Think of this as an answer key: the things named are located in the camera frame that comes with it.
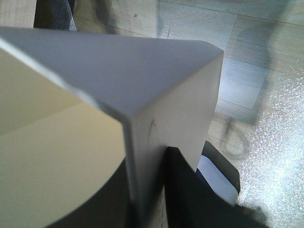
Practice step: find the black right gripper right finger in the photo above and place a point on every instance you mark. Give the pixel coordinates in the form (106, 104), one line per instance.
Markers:
(192, 204)

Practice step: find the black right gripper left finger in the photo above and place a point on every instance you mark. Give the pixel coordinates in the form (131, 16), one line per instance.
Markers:
(109, 207)

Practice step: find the white paper trash bin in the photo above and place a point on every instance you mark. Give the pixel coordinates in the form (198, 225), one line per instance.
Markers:
(74, 105)

